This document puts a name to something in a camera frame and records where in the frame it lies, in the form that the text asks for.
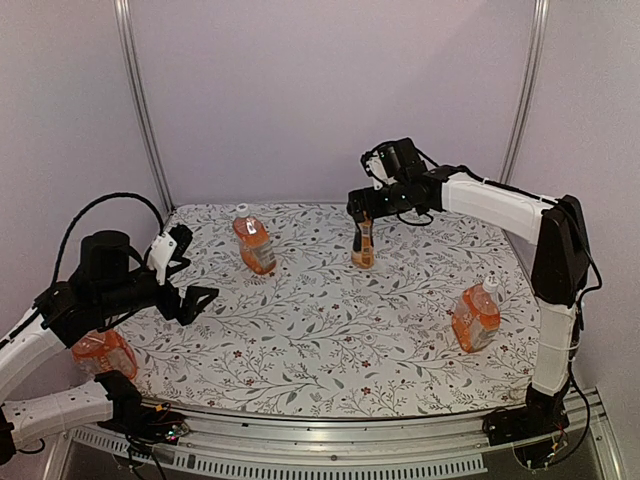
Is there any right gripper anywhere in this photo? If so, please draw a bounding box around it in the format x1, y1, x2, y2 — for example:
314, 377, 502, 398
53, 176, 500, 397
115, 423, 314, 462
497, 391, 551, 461
349, 180, 412, 222

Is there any yellow dark-label bottle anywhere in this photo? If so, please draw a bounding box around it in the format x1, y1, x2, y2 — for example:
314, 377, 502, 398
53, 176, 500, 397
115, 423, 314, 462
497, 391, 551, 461
351, 213, 374, 269

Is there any orange bottle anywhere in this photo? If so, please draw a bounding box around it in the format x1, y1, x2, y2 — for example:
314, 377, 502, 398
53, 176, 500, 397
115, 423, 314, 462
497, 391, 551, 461
232, 203, 276, 275
451, 275, 501, 353
71, 330, 138, 380

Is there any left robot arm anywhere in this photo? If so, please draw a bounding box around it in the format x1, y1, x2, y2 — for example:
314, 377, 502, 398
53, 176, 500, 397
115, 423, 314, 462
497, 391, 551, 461
1, 225, 219, 463

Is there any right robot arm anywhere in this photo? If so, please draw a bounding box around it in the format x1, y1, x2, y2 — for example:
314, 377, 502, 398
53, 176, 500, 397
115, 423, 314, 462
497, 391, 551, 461
347, 138, 598, 470

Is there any floral tablecloth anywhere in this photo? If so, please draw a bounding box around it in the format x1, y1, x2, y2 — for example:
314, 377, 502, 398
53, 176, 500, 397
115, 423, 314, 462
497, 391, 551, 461
119, 204, 540, 418

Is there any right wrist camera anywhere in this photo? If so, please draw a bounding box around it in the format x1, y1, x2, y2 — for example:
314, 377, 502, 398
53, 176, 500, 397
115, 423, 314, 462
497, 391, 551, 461
360, 150, 396, 190

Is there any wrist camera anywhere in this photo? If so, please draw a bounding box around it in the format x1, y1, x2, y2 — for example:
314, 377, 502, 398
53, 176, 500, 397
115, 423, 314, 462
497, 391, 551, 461
144, 224, 193, 286
360, 150, 396, 190

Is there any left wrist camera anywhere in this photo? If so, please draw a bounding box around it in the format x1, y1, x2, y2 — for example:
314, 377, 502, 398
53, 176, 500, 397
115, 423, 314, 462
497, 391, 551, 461
144, 224, 193, 286

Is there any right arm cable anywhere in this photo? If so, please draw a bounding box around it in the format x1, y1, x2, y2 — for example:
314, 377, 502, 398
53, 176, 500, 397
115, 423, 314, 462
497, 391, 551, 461
394, 149, 441, 227

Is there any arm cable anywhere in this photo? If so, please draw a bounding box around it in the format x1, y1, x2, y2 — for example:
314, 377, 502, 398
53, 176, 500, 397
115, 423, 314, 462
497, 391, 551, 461
52, 193, 166, 296
394, 149, 441, 227

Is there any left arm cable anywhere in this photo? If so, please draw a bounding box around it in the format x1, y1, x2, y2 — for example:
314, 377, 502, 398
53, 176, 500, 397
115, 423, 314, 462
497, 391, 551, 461
52, 193, 166, 296

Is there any aluminium front rail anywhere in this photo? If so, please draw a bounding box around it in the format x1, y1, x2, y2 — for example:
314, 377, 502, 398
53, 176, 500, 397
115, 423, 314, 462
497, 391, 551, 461
43, 390, 628, 479

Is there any right metal frame post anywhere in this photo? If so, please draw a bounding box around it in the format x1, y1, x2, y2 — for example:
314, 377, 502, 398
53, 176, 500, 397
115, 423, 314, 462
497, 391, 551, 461
499, 0, 550, 184

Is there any metal frame post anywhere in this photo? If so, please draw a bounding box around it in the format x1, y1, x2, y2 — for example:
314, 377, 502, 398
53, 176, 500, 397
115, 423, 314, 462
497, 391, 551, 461
499, 0, 550, 184
113, 0, 175, 212

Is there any left metal frame post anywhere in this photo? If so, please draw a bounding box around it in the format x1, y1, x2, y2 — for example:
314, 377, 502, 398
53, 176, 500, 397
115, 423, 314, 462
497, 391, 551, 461
113, 0, 175, 212

